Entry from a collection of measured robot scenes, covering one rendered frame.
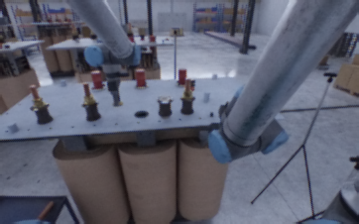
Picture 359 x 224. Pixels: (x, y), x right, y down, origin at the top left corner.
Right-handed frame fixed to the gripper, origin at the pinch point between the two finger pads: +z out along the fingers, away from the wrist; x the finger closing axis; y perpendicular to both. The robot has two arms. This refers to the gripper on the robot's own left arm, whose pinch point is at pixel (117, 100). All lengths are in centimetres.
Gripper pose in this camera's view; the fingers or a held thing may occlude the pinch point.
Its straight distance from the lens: 110.8
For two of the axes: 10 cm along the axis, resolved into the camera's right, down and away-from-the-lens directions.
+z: -0.1, 8.8, 4.8
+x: 1.5, 4.8, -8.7
